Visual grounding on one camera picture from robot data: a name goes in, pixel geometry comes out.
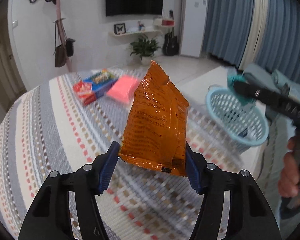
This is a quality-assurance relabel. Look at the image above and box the person right hand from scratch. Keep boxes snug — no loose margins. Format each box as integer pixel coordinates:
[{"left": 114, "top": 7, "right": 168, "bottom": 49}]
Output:
[{"left": 278, "top": 136, "right": 300, "bottom": 198}]

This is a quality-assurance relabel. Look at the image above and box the black hanging bag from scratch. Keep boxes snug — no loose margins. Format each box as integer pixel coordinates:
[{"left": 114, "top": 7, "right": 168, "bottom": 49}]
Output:
[{"left": 65, "top": 38, "right": 76, "bottom": 57}]

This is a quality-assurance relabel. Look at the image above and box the teal sofa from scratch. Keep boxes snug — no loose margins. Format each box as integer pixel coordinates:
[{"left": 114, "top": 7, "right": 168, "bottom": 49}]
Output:
[{"left": 242, "top": 63, "right": 300, "bottom": 120}]

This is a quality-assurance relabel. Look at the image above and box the red blue snack box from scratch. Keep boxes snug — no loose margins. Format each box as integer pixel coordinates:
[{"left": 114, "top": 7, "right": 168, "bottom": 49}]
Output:
[{"left": 72, "top": 69, "right": 118, "bottom": 106}]

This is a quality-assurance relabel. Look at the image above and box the teal packet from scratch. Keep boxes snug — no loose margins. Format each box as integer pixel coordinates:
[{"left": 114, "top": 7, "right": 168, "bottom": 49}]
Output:
[{"left": 227, "top": 68, "right": 256, "bottom": 107}]

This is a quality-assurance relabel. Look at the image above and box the pink coat rack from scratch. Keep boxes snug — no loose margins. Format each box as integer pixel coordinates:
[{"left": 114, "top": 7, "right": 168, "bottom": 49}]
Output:
[{"left": 53, "top": 0, "right": 72, "bottom": 72}]

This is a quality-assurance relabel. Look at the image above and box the white wall shelf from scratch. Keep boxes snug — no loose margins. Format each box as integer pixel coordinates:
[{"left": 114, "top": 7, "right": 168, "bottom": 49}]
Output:
[{"left": 109, "top": 29, "right": 162, "bottom": 37}]

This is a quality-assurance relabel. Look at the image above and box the black acoustic guitar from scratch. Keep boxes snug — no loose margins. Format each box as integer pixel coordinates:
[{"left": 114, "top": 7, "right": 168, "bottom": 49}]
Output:
[{"left": 162, "top": 10, "right": 180, "bottom": 56}]

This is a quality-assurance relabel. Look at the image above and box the blue curtain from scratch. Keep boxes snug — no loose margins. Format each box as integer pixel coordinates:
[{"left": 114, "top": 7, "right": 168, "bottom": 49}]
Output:
[{"left": 203, "top": 0, "right": 300, "bottom": 84}]

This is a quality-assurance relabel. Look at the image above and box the framed butterfly picture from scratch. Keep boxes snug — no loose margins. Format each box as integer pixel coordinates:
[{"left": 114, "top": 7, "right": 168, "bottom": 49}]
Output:
[{"left": 114, "top": 23, "right": 126, "bottom": 35}]

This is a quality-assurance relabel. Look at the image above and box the light blue laundry basket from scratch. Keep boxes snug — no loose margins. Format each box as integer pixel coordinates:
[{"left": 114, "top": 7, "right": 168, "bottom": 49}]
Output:
[{"left": 205, "top": 87, "right": 269, "bottom": 154}]

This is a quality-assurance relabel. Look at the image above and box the brown hanging handbag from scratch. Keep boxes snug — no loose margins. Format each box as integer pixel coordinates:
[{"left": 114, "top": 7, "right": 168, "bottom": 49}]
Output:
[{"left": 54, "top": 20, "right": 67, "bottom": 68}]

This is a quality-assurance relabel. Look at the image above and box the white low table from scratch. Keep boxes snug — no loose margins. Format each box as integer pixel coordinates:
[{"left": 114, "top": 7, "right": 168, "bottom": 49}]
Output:
[{"left": 180, "top": 66, "right": 267, "bottom": 177}]

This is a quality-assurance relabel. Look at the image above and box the white refrigerator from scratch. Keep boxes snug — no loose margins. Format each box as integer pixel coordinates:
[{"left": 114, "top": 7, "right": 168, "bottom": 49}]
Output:
[{"left": 179, "top": 0, "right": 209, "bottom": 58}]

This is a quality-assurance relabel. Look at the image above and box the red white wall box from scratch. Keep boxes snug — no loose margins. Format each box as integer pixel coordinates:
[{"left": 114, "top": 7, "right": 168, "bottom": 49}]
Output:
[{"left": 153, "top": 18, "right": 175, "bottom": 28}]

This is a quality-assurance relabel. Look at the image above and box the pink packet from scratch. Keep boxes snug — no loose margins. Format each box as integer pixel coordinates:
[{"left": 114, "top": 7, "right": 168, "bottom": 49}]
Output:
[{"left": 106, "top": 75, "right": 140, "bottom": 104}]

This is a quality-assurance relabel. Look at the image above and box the potted green plant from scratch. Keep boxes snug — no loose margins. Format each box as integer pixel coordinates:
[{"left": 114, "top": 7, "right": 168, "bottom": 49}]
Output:
[{"left": 130, "top": 35, "right": 160, "bottom": 66}]

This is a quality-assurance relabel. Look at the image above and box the orange snack wrapper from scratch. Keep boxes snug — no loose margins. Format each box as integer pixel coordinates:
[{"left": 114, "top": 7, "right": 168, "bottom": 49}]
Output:
[{"left": 119, "top": 61, "right": 189, "bottom": 177}]

